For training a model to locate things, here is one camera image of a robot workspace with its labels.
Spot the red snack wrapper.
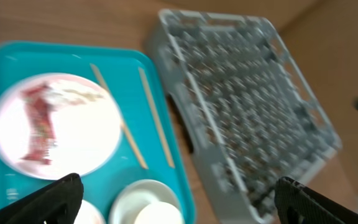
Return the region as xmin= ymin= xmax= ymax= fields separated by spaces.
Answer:
xmin=21 ymin=83 xmax=56 ymax=165

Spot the cream plastic cup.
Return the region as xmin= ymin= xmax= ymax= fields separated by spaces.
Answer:
xmin=133 ymin=202 xmax=185 ymax=224

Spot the pink bowl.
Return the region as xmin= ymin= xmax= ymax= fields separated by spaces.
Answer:
xmin=74 ymin=200 xmax=106 ymax=224

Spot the white tissue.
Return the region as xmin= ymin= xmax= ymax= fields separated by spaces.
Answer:
xmin=42 ymin=80 xmax=104 ymax=107

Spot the grey dishwasher rack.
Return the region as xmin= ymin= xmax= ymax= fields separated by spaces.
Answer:
xmin=145 ymin=9 xmax=342 ymax=223

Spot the teal plastic tray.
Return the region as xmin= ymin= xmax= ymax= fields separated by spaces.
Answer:
xmin=0 ymin=42 xmax=196 ymax=223

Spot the left wooden chopstick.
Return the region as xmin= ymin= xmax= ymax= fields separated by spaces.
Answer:
xmin=90 ymin=63 xmax=149 ymax=169

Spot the grey-white bowl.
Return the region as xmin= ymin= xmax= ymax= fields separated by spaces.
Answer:
xmin=108 ymin=179 xmax=184 ymax=224

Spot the right wooden chopstick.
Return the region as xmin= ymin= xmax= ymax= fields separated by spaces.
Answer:
xmin=138 ymin=67 xmax=175 ymax=169

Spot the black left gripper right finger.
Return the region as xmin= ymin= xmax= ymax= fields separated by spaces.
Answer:
xmin=274 ymin=177 xmax=358 ymax=224

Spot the wooden chopstick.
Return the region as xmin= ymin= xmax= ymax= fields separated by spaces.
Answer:
xmin=138 ymin=67 xmax=175 ymax=169
xmin=90 ymin=63 xmax=149 ymax=169

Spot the pink round plate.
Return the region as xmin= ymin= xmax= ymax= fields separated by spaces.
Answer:
xmin=0 ymin=73 xmax=122 ymax=180

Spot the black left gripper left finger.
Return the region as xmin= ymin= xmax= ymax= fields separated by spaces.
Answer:
xmin=0 ymin=173 xmax=84 ymax=224

